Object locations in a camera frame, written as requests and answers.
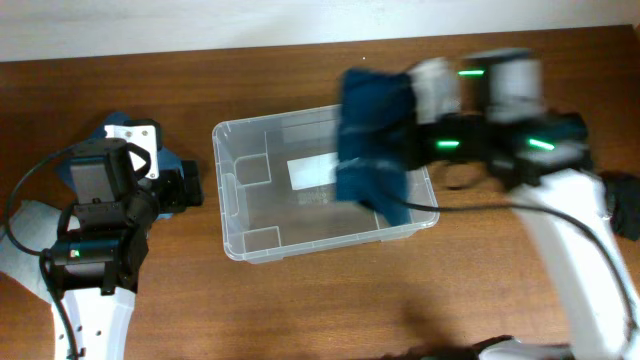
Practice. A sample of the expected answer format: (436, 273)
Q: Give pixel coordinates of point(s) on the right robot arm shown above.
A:
(492, 111)

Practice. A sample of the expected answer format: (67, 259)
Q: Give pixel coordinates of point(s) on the black garment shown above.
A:
(622, 201)

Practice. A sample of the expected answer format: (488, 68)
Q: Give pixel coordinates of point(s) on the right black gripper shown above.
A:
(406, 149)

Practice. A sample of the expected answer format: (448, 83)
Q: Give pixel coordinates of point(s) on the dark teal garment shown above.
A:
(375, 113)

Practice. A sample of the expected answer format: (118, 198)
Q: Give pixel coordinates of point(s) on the folded blue jeans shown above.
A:
(166, 158)

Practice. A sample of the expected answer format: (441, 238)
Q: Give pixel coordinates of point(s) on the white label in bin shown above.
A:
(314, 171)

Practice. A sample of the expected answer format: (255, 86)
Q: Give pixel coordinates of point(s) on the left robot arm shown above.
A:
(92, 269)

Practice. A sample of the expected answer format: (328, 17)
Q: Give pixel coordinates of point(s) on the clear plastic storage bin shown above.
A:
(263, 218)

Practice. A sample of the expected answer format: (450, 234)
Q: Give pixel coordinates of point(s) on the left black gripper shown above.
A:
(178, 199)

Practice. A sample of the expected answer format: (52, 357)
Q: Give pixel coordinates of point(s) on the folded light grey jeans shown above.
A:
(34, 225)

